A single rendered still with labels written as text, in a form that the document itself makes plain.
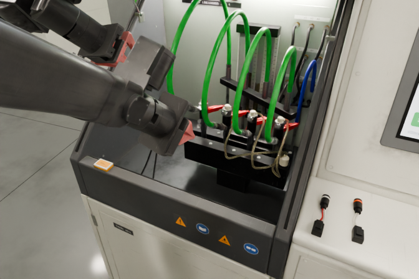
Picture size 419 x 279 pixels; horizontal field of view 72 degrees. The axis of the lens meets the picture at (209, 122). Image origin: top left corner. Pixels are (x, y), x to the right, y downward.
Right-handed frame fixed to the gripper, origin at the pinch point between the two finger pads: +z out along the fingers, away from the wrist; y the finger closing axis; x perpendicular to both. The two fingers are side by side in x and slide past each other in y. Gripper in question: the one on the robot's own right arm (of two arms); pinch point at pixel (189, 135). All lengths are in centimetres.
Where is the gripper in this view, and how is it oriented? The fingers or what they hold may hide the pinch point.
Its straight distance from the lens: 57.8
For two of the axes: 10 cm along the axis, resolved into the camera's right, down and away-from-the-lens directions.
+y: 4.5, -8.9, 0.6
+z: 4.7, 2.9, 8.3
